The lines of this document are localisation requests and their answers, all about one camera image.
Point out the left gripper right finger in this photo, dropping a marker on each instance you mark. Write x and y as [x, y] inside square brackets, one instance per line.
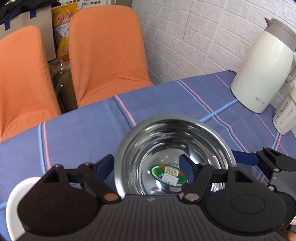
[199, 180]

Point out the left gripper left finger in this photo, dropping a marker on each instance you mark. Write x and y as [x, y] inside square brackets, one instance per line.
[93, 178]

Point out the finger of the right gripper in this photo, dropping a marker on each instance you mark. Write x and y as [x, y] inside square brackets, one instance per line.
[245, 158]

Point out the stainless steel bowl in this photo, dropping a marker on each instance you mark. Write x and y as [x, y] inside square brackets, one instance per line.
[147, 160]

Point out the white plastic bowl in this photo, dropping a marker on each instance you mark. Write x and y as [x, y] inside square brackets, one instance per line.
[13, 223]

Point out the blue plaid tablecloth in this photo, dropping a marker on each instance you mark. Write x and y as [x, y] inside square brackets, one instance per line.
[89, 133]

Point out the white cup with label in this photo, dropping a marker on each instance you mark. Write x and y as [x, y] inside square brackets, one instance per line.
[284, 118]

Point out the white thermos jug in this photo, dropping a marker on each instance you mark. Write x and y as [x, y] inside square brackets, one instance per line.
[267, 66]

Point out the left orange chair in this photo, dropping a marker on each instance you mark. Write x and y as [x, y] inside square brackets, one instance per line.
[27, 94]

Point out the orange chair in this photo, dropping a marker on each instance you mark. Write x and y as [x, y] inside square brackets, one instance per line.
[106, 52]
[27, 94]

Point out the clear plastic wrapped package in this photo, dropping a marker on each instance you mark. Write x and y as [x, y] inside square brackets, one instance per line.
[63, 85]

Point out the right orange chair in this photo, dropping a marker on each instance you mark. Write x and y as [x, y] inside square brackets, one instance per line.
[106, 52]

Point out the yellow snack bag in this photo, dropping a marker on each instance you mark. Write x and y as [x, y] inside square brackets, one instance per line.
[61, 17]

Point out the cardboard box blue tape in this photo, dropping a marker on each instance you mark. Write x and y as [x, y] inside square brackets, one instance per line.
[42, 18]

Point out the black cloth on box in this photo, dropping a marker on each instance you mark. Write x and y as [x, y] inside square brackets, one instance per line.
[15, 8]

